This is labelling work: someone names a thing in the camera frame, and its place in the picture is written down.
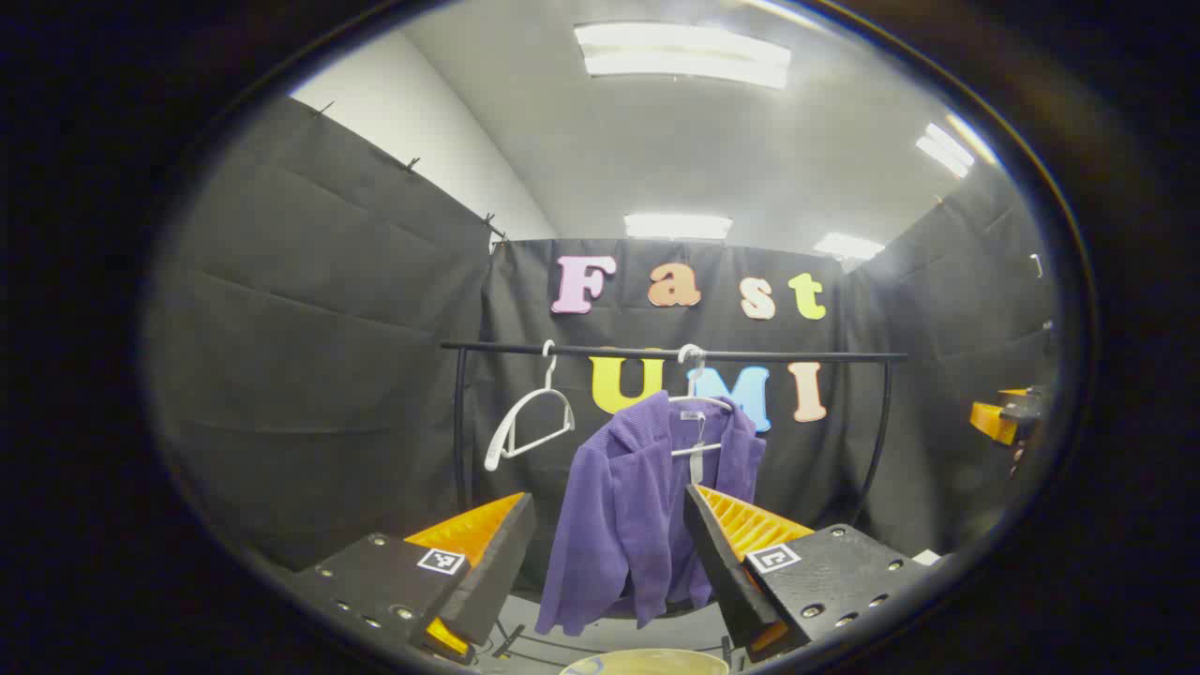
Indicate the black clothes rack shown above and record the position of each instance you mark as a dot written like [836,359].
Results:
[797,355]

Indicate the beige laundry hamper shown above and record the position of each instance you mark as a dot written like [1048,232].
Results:
[647,662]

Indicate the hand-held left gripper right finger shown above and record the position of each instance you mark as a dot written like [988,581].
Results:
[727,572]

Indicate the large ceiling light panel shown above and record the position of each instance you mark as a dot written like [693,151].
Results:
[684,54]

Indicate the white plastic hanger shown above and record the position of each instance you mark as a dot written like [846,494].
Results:
[550,375]

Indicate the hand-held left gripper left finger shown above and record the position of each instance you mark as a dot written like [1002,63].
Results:
[492,581]

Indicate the purple knit cardigan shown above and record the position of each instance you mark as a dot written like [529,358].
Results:
[619,506]

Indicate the white hanger with taped hook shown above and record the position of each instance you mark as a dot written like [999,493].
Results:
[694,352]

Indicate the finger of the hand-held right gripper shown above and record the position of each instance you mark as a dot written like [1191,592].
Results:
[992,422]

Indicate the black backdrop cloth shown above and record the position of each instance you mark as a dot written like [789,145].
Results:
[328,375]

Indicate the grey paper garment tag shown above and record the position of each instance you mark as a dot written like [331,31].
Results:
[696,464]

